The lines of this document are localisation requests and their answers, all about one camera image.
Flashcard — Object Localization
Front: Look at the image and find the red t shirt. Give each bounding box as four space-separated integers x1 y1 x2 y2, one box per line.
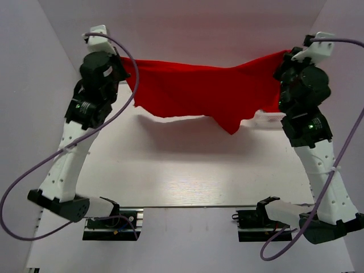
121 51 286 134

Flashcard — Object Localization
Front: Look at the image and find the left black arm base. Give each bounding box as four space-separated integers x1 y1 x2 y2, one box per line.
82 208 143 242

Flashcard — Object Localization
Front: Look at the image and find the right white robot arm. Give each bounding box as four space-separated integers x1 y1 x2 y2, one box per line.
256 32 363 244

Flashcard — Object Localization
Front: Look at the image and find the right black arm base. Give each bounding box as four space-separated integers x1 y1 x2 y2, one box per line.
231 209 285 242

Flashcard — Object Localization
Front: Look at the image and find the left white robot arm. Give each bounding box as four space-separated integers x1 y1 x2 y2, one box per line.
27 25 129 222

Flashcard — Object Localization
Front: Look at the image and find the white plastic basket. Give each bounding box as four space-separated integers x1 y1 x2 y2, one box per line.
246 110 286 130

